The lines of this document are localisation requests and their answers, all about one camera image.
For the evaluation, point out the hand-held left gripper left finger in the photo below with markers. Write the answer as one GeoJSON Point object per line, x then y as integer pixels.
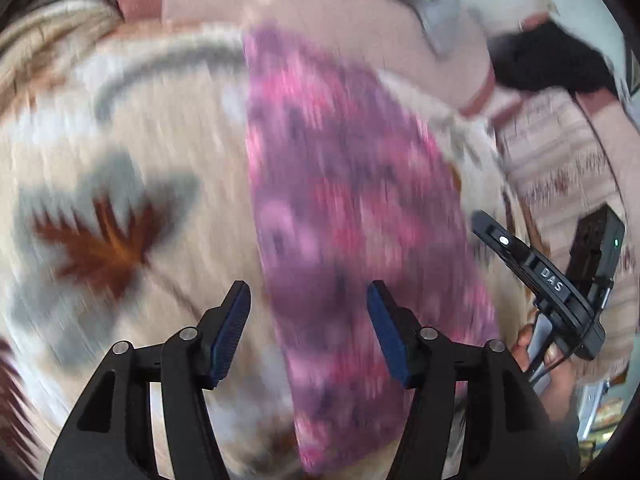
{"type": "Point", "coordinates": [232, 330]}

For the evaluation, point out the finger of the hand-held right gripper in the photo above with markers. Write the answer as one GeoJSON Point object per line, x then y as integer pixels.
{"type": "Point", "coordinates": [500, 242]}

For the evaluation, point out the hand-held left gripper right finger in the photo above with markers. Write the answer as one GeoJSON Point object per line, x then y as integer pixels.
{"type": "Point", "coordinates": [387, 335]}

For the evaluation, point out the purple floral garment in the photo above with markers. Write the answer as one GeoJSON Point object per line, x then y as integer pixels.
{"type": "Point", "coordinates": [340, 210]}

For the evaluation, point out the person's right forearm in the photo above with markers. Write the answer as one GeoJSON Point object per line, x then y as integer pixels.
{"type": "Point", "coordinates": [562, 447]}

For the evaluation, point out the person's right hand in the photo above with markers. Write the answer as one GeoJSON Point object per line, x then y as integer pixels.
{"type": "Point", "coordinates": [560, 375]}

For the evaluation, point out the beige striped cloth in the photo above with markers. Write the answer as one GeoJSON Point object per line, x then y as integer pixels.
{"type": "Point", "coordinates": [550, 160]}

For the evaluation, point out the black cloth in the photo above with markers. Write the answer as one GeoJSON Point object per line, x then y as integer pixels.
{"type": "Point", "coordinates": [550, 60]}

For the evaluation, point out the leaf print blanket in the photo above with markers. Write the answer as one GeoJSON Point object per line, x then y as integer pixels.
{"type": "Point", "coordinates": [150, 135]}

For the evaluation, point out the pink quilted mattress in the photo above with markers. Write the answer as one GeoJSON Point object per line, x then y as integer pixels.
{"type": "Point", "coordinates": [325, 0]}

